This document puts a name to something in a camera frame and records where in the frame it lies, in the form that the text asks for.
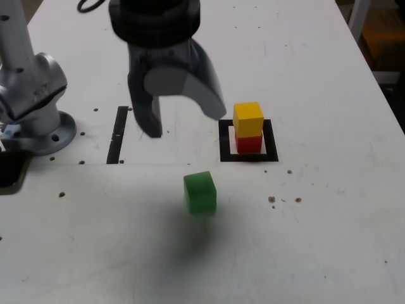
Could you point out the white frame post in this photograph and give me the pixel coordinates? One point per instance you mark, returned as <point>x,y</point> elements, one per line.
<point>357,16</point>

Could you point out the black tape square outline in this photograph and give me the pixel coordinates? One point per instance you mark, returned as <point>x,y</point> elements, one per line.
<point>224,142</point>

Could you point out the green cube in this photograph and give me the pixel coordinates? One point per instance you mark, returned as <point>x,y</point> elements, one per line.
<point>201,193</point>

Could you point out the black tape strip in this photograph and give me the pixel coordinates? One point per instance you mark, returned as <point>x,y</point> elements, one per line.
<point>119,120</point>

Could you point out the white frame crossbar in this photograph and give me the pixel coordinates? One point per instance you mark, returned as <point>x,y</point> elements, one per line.
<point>386,77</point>

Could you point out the black tray with grey rim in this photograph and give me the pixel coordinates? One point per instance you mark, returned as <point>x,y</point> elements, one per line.
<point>9,171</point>

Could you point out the yellow background box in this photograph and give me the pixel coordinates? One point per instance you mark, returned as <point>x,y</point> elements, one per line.
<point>384,35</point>

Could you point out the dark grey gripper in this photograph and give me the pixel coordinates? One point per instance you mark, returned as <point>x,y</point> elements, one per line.
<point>161,57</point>

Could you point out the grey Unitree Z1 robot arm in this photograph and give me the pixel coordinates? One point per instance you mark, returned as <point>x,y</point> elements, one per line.
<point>16,47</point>

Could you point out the yellow cube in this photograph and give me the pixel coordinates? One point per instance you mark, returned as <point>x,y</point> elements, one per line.
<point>248,122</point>

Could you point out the red cube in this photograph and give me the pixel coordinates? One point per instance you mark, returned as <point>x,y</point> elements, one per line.
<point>248,144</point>

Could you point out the light blue tag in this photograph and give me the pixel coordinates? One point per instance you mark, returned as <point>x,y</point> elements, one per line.
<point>8,131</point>

